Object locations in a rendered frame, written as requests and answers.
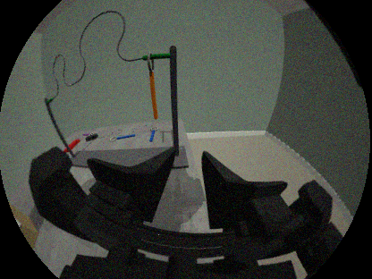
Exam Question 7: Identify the orange-handled wire loop tool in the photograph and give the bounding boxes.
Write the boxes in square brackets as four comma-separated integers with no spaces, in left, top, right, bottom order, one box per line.
[147,53,158,119]

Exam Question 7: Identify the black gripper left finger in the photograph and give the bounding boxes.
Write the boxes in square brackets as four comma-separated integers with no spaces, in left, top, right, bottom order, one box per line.
[87,147,176,223]

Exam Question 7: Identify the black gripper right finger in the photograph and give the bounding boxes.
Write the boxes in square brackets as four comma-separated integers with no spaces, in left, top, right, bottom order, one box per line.
[201,151,287,230]

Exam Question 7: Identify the red rectangular block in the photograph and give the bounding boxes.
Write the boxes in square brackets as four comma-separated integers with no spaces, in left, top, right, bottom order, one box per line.
[64,139,80,153]

